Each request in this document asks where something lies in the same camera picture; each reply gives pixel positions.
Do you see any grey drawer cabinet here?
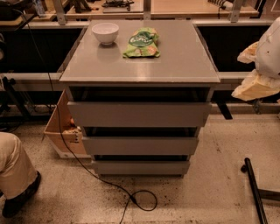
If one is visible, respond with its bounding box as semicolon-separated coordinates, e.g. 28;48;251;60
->
59;19;221;179

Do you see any beige trouser leg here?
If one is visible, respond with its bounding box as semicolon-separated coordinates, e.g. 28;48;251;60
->
0;132;38;200

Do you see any black floor cable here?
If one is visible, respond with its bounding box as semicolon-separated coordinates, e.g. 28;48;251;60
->
11;8;158;224

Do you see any grey top drawer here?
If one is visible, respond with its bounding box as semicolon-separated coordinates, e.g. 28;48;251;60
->
67;101;211;128

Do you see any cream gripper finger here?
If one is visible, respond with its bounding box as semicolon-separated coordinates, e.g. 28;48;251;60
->
232;69;280;102
237;41;258;64

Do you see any black shoe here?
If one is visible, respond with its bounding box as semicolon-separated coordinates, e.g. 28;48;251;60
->
2;172;41;218

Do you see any white ceramic bowl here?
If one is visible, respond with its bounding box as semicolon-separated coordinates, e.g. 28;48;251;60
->
92;23;119;45

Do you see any cardboard box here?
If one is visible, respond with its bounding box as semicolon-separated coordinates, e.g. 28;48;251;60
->
44;91;89;158

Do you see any grey bottom drawer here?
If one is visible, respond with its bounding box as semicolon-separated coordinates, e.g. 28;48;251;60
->
92;161;190;175

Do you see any grey drawer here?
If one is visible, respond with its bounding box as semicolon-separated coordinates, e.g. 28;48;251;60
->
82;136;199;155
92;161;190;175
67;101;211;128

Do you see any green snack bag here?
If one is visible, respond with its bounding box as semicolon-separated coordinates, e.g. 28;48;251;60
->
122;27;160;58

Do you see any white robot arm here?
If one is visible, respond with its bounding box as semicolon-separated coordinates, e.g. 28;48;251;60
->
232;17;280;101

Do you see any black metal stand leg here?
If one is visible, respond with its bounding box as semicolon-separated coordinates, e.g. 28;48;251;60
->
241;157;280;224

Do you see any grey middle drawer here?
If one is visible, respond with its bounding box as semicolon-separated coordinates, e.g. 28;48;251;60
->
82;136;199;155

